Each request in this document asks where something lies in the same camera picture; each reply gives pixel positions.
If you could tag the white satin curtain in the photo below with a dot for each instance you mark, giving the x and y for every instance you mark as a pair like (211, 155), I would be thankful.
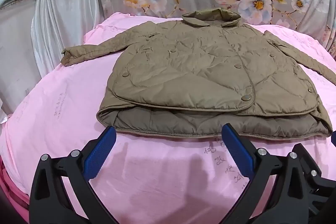
(65, 8)

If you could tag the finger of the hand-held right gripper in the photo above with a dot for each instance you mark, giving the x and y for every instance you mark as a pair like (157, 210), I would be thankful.
(312, 182)

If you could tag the magenta bedding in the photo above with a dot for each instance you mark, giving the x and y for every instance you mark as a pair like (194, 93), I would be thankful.
(13, 195)

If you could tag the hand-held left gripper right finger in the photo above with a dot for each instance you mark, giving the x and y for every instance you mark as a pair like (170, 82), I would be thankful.
(236, 150)

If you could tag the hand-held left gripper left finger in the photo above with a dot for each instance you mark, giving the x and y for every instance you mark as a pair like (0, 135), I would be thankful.
(101, 150)

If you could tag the olive quilted jacket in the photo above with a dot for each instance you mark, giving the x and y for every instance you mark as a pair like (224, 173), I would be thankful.
(183, 69)

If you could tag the pink bed sheet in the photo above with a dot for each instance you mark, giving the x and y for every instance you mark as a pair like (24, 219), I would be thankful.
(65, 108)

